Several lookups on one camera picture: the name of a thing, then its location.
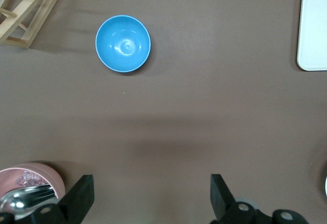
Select metal spoon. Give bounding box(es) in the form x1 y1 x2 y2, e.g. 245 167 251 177
0 185 56 218

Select wooden mug rack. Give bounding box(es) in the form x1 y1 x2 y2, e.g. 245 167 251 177
0 0 71 49

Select beige bear-print tray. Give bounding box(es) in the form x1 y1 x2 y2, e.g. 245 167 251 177
296 0 327 71

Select blue bowl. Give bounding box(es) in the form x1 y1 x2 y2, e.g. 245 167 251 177
95 15 152 73

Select clear crystal pieces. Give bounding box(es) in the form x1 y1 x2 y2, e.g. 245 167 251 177
15 169 50 187

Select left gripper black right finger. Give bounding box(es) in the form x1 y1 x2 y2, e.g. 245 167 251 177
210 173 272 224

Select pink bowl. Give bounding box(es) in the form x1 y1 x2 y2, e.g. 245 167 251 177
0 161 66 213

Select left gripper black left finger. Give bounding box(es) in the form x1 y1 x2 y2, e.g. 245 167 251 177
28 174 95 224

